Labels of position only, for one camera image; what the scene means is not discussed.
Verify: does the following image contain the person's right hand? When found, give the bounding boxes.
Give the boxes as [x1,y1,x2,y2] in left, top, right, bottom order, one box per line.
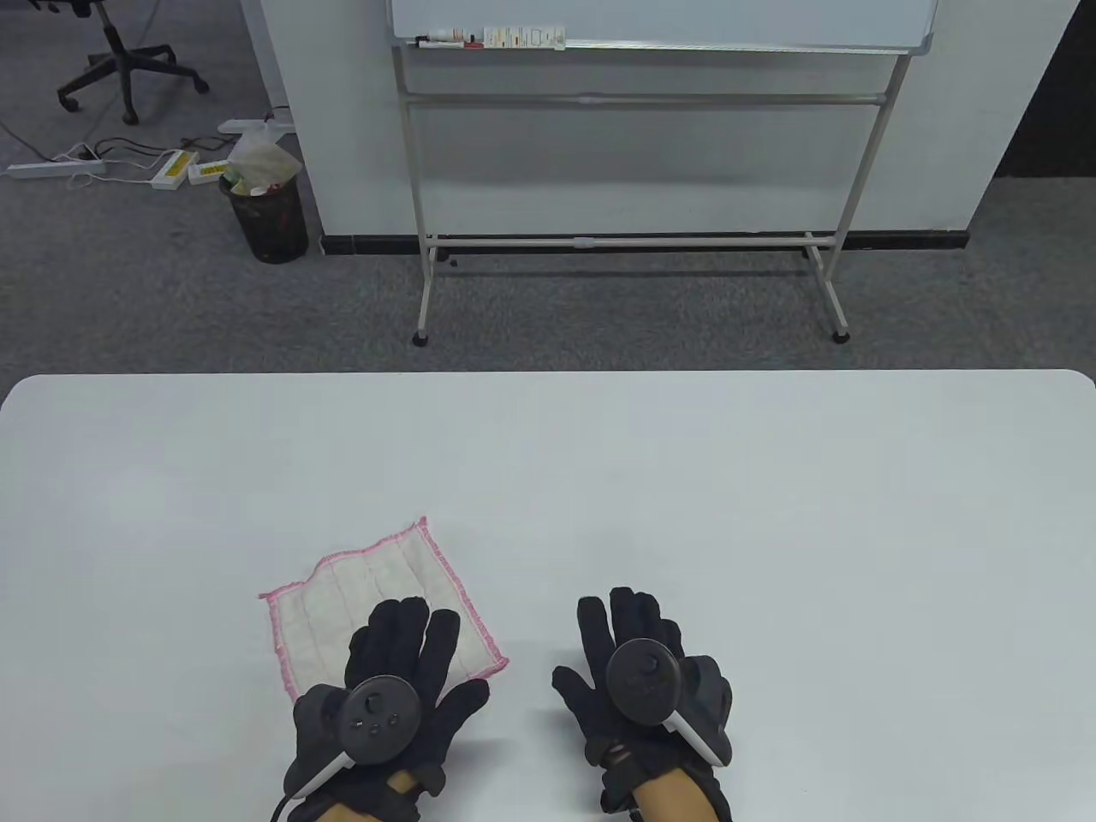
[552,587,734,776]

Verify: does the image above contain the white pink-edged dish cloth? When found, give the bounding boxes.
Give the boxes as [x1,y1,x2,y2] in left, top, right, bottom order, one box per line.
[259,515,509,705]

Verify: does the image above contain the grey left hand controller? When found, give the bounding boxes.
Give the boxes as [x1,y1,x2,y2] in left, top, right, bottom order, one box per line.
[285,676,423,799]

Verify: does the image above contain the black office chair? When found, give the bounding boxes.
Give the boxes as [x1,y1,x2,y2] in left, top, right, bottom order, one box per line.
[26,0,211,126]

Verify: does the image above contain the person's right forearm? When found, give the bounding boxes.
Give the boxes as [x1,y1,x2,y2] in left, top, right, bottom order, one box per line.
[635,769,718,822]

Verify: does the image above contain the whiteboard on metal stand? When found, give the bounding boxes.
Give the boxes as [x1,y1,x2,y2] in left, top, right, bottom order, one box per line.
[390,0,938,345]

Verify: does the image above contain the translucent plastic bag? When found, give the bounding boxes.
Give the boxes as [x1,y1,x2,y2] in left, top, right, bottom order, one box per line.
[224,137,303,194]

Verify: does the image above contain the grey hand controller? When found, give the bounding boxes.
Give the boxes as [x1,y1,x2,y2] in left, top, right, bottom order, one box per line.
[606,639,725,765]
[285,676,423,799]

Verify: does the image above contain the person's left forearm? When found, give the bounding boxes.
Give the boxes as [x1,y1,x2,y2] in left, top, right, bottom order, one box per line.
[308,769,429,822]

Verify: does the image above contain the person's left hand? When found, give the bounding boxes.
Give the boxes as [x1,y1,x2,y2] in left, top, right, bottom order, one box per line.
[287,598,491,801]

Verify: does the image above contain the black mesh trash bin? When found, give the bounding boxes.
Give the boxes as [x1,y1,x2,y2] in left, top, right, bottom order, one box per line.
[218,171,309,265]

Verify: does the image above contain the white printed box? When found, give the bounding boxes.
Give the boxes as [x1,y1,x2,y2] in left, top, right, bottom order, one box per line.
[484,27,567,51]

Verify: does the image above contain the grey right hand controller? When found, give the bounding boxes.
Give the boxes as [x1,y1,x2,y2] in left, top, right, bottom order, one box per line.
[606,639,725,765]

